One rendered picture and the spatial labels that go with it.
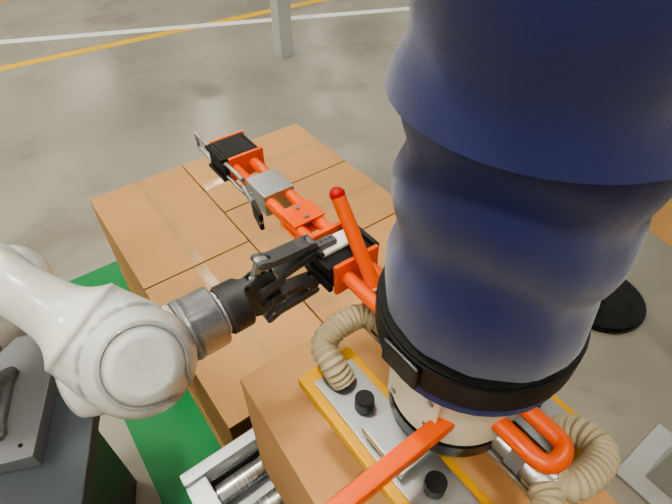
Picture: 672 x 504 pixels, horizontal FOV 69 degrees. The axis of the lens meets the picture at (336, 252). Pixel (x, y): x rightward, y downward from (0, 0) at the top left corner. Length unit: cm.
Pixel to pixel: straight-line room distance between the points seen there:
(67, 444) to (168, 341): 80
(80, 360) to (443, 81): 37
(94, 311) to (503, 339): 37
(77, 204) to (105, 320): 270
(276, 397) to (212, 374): 56
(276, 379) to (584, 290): 67
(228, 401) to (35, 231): 193
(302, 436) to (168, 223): 124
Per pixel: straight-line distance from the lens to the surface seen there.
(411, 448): 58
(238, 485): 132
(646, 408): 233
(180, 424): 205
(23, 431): 126
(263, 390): 95
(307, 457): 88
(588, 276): 40
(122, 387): 46
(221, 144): 100
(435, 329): 45
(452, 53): 31
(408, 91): 34
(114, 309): 50
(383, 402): 74
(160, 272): 177
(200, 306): 67
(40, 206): 326
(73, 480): 120
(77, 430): 125
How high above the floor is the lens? 177
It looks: 45 degrees down
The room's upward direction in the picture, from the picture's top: straight up
